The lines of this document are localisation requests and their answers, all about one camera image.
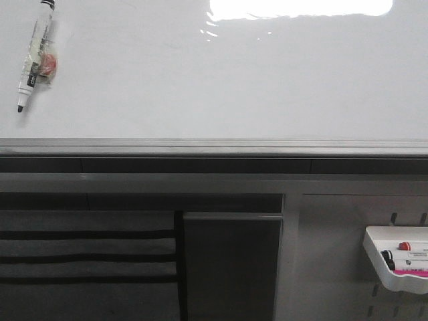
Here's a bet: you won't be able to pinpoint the white black whiteboard marker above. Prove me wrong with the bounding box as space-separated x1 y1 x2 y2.
17 1 57 113

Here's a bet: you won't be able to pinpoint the dark grey panel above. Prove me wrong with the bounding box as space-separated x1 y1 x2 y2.
185 217 282 320

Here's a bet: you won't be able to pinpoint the grey metal pegboard stand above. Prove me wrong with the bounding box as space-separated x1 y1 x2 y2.
1 173 427 320

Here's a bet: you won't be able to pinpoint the white plastic marker tray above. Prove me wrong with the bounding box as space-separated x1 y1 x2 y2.
363 226 427 295

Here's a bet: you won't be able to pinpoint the black capped white marker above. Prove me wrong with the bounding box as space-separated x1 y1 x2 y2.
381 250 427 272

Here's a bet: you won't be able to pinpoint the red capped white marker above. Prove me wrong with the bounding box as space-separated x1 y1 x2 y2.
398 241 428 252

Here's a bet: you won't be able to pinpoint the pink marker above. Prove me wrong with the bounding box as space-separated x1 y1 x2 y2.
393 270 428 278

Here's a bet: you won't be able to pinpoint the white whiteboard with aluminium frame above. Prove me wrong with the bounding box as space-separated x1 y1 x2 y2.
1 1 427 156

